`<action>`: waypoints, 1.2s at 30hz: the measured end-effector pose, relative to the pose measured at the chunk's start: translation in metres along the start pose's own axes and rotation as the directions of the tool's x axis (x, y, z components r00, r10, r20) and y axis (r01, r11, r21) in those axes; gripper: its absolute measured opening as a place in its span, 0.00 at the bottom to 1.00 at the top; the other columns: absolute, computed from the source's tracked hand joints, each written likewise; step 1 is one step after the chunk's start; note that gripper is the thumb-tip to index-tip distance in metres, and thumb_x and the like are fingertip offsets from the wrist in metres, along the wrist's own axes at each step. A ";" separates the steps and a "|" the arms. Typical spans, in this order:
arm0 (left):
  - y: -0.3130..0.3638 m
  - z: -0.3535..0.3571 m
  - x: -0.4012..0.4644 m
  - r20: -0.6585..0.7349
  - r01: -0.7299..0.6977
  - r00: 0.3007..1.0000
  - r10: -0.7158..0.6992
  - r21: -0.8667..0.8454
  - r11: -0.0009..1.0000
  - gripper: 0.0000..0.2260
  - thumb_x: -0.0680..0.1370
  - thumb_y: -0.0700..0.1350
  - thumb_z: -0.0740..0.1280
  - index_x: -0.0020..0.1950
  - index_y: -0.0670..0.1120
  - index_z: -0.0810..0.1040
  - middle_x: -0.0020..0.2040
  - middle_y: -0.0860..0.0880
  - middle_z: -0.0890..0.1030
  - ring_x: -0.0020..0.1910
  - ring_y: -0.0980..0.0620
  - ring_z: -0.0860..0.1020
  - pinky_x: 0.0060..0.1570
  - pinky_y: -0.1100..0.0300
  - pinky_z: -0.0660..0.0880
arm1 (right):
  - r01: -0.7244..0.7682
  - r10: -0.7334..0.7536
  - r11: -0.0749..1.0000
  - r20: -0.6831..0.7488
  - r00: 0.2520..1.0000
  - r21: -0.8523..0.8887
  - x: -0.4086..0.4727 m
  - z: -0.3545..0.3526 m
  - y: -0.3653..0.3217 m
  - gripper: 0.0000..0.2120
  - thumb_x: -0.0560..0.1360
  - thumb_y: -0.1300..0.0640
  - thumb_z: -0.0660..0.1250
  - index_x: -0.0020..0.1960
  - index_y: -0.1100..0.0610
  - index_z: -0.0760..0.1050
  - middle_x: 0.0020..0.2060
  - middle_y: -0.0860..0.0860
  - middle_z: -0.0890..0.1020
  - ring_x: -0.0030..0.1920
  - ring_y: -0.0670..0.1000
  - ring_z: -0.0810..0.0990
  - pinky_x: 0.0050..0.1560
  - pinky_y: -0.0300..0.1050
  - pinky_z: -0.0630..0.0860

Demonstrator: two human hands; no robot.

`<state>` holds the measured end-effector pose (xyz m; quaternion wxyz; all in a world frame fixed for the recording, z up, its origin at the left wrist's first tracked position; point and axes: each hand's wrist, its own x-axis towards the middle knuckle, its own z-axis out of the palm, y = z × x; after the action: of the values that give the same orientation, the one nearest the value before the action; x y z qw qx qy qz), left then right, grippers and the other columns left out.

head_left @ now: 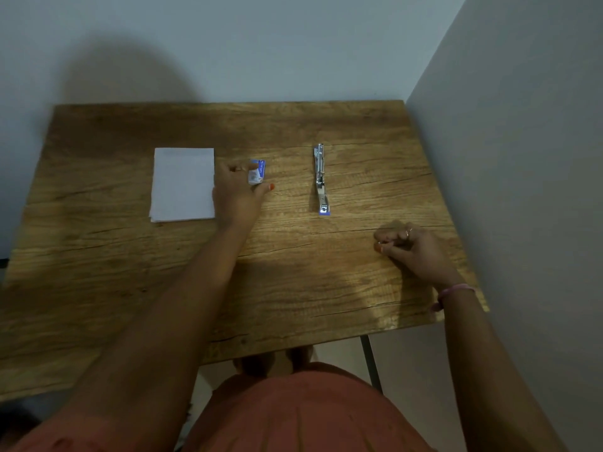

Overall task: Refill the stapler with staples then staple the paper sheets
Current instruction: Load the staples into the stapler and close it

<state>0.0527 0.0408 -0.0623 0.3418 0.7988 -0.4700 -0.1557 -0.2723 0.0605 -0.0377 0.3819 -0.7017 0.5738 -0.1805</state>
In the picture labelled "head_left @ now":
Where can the silver metal stapler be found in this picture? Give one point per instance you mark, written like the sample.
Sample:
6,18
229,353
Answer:
321,181

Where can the small blue staple box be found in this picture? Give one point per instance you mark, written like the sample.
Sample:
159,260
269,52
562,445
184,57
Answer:
257,172

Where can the person's left thumb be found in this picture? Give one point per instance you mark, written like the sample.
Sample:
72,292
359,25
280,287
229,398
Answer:
264,192

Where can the person's left foot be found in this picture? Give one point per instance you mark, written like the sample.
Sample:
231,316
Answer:
254,363

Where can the person's foot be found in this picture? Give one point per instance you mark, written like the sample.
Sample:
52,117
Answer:
254,363
300,357

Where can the person's left forearm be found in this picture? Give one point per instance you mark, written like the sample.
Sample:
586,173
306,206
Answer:
155,338

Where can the person's right foot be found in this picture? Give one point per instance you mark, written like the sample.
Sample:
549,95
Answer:
300,357

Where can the person's left hand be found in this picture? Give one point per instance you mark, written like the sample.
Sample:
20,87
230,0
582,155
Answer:
235,200

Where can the stack of white paper sheets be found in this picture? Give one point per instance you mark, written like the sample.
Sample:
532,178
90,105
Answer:
183,184

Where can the person's right thumb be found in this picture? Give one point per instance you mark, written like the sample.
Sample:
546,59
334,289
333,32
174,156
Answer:
388,251

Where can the person's right forearm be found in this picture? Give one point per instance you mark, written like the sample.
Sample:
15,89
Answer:
490,371

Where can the person's right hand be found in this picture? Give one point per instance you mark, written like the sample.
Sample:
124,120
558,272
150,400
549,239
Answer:
424,258

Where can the person's orange garment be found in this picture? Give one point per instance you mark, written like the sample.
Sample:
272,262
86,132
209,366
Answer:
301,411

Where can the black metal table leg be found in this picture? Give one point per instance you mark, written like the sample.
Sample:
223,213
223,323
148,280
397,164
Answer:
371,364

